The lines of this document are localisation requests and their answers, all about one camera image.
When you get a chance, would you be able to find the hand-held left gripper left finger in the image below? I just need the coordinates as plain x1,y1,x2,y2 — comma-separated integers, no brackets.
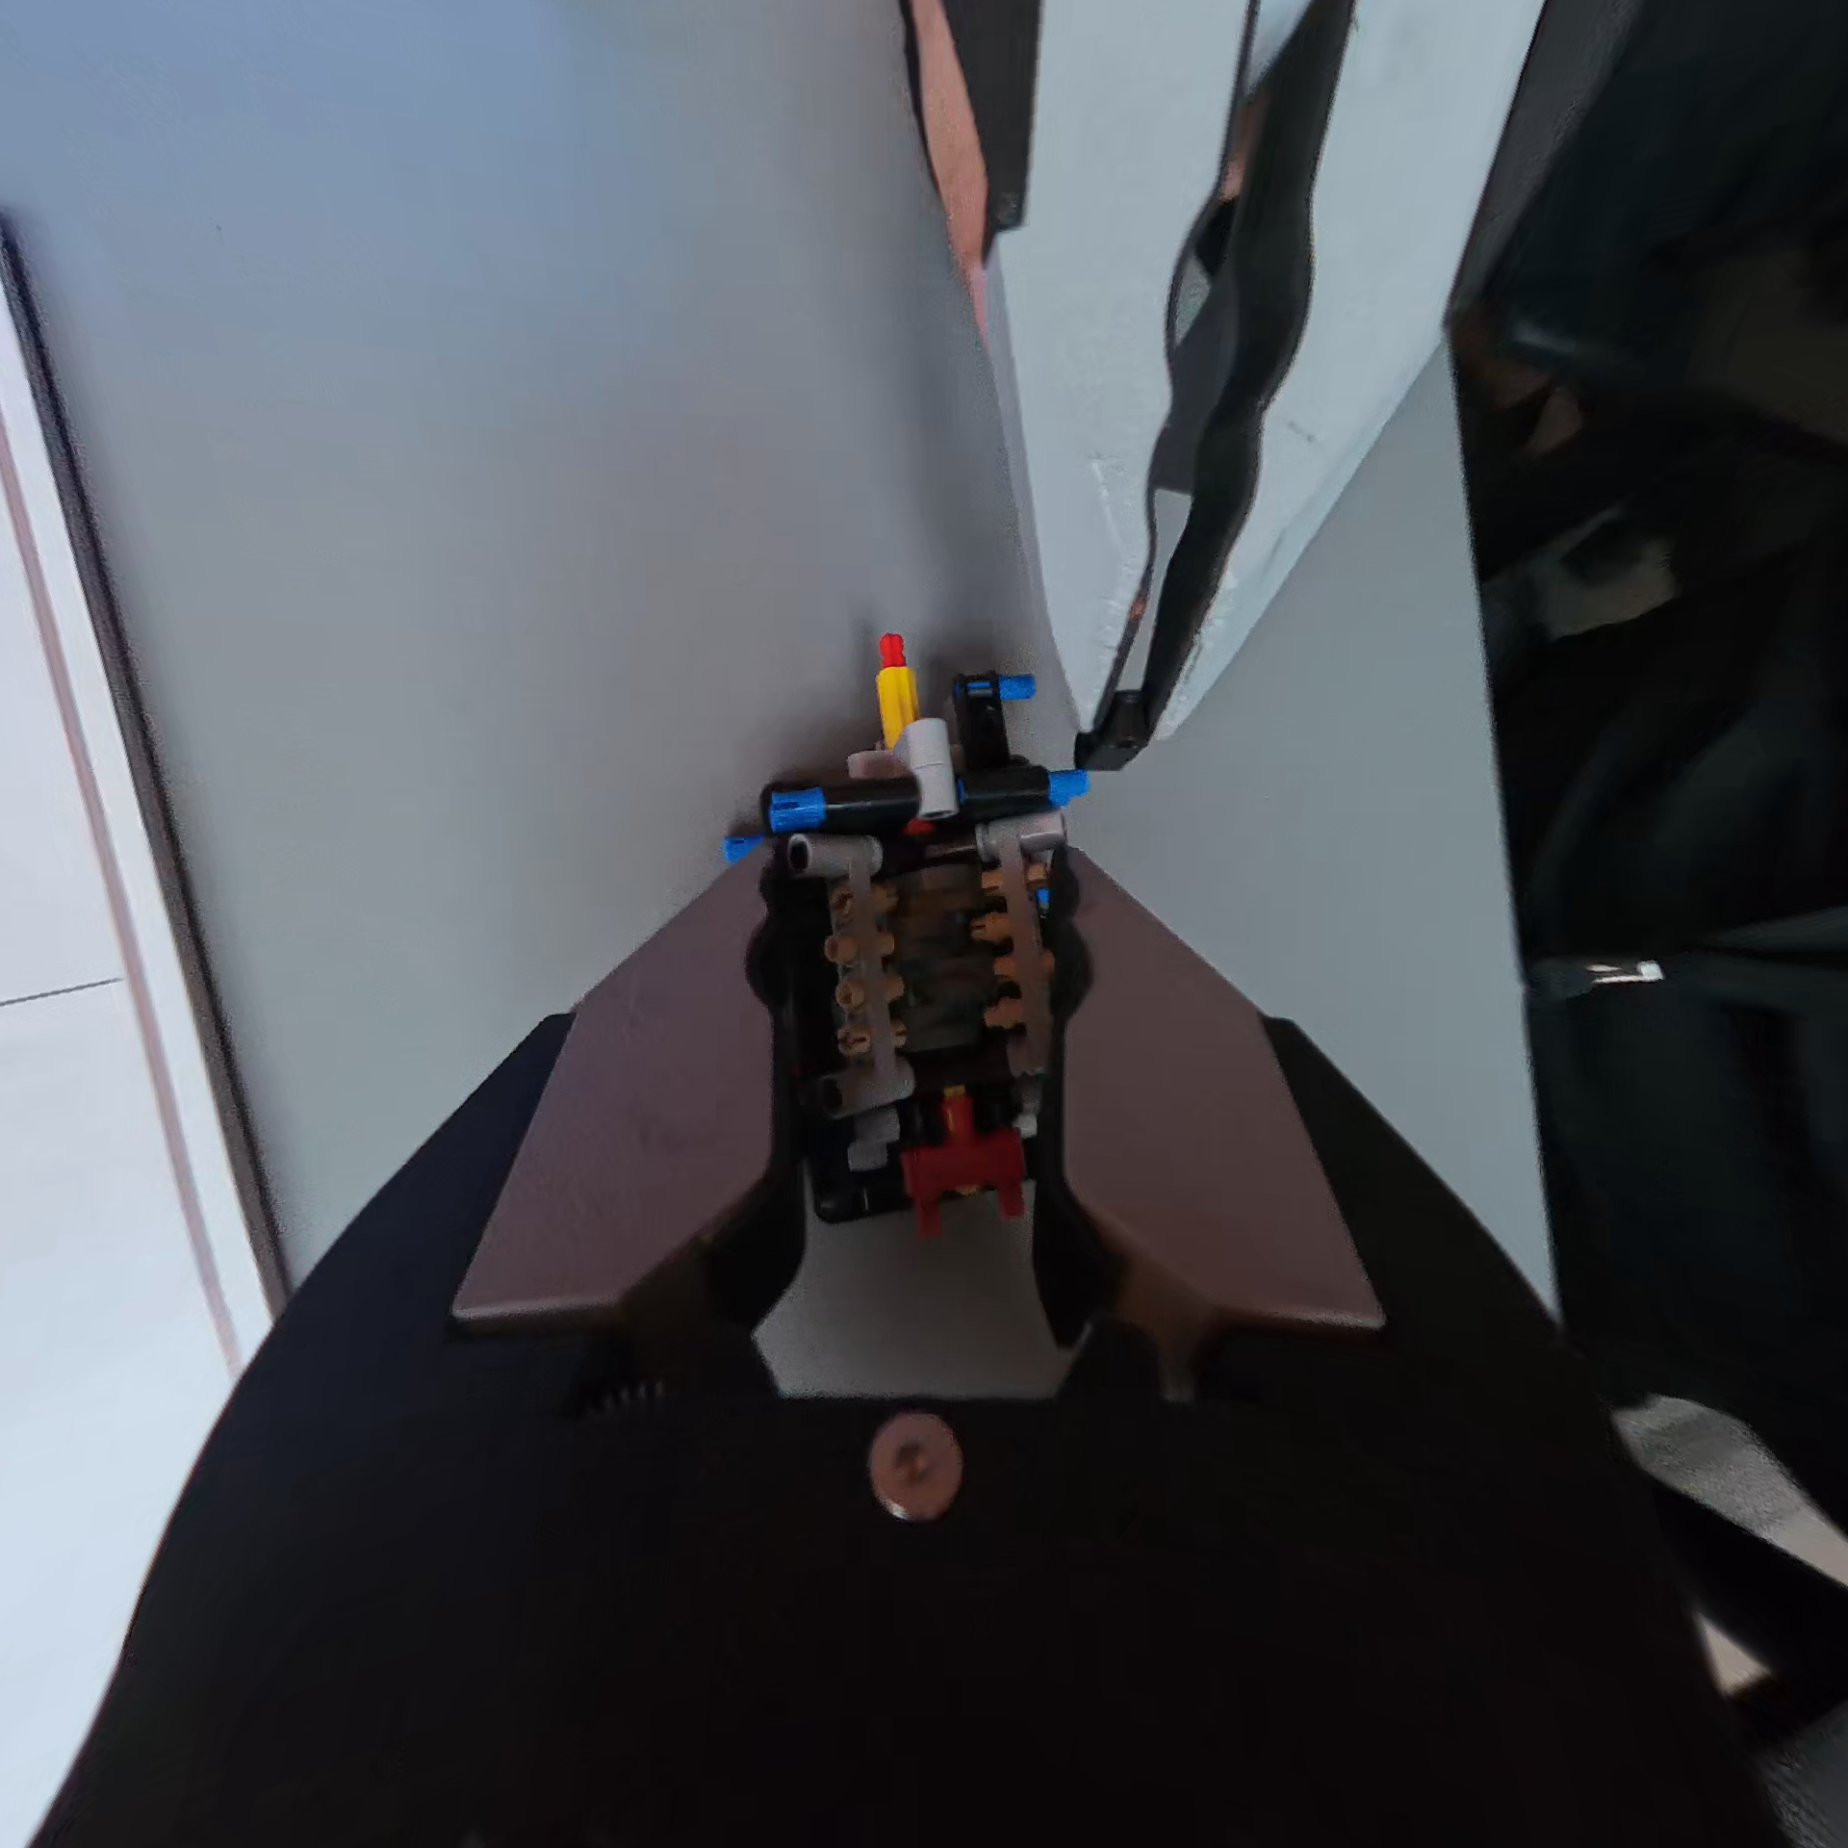
451,858,834,1350

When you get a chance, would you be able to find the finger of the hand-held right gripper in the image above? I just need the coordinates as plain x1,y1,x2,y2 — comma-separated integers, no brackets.
1146,0,1547,731
986,0,1300,718

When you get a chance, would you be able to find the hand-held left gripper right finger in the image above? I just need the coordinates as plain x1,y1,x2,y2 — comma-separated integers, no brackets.
1032,849,1389,1350

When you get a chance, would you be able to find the multicoloured lego assembly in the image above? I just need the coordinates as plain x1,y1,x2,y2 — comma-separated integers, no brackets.
723,630,1089,1240

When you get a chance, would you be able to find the person in black sleeve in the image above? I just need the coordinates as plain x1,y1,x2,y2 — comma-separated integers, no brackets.
1448,0,1848,1746

